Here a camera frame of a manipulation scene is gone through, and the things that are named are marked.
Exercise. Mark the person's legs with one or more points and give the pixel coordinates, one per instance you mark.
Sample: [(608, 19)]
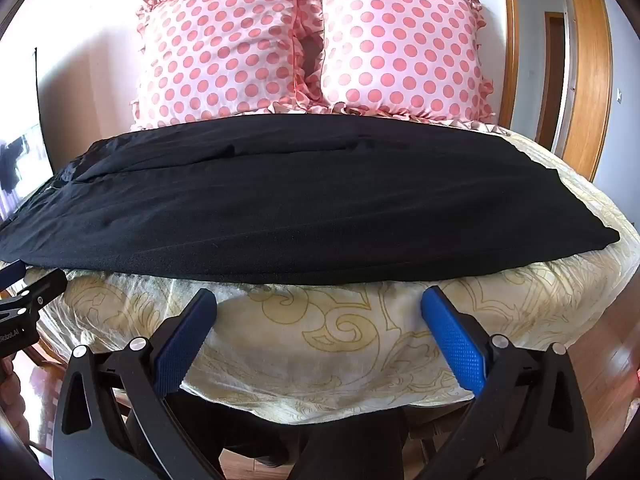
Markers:
[(350, 440)]

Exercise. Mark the black pants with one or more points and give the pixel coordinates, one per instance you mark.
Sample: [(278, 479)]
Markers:
[(300, 200)]

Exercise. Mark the wooden sliding door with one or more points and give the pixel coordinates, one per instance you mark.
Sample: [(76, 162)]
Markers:
[(592, 70)]

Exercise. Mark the yellow patterned bedsheet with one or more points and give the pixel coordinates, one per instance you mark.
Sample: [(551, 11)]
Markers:
[(325, 345)]

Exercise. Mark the brown door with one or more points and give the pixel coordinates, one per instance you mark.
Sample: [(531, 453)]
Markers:
[(552, 80)]

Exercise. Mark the wooden door frame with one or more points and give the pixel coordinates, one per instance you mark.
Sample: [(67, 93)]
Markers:
[(511, 45)]

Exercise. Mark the window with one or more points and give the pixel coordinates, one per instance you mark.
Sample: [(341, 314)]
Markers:
[(25, 160)]

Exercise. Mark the pink polka dot pillow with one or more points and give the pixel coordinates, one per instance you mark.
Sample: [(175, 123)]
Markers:
[(220, 45), (400, 45)]

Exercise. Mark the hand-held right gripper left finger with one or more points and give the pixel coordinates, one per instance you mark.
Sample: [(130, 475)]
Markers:
[(184, 341)]

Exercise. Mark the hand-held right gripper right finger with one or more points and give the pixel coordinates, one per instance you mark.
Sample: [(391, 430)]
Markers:
[(455, 346)]

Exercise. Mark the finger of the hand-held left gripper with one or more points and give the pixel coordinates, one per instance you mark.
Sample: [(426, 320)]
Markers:
[(42, 290), (11, 274)]

